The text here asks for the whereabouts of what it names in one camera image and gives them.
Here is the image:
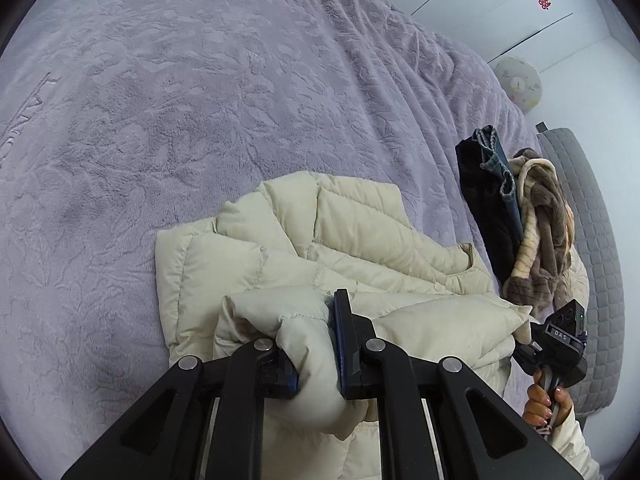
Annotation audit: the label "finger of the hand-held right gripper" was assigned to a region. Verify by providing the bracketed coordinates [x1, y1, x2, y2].
[512, 341, 544, 377]

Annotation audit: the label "white wardrobe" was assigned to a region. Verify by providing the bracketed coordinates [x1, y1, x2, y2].
[370, 0, 640, 73]

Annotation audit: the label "folded blue jeans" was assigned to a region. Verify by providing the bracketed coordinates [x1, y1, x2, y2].
[472, 126, 526, 241]

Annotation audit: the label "person's right forearm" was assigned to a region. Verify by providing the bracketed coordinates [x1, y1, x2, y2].
[545, 417, 601, 480]

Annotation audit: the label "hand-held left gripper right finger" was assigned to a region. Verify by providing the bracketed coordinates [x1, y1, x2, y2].
[332, 289, 583, 480]

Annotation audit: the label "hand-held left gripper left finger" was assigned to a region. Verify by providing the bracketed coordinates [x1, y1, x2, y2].
[60, 337, 301, 480]

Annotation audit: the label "person's right hand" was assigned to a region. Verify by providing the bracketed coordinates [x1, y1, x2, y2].
[522, 367, 573, 428]

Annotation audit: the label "brown and cream plush robe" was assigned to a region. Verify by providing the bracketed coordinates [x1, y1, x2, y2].
[501, 148, 576, 306]

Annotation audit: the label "grey quilted headboard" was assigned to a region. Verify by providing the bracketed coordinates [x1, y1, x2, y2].
[536, 122, 626, 413]

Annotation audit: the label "purple embossed blanket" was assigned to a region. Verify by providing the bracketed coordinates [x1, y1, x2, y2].
[0, 0, 546, 480]

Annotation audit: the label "cream puffer jacket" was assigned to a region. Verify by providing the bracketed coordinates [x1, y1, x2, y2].
[154, 170, 533, 480]

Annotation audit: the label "folded black garment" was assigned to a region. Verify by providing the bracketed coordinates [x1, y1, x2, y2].
[455, 137, 523, 286]

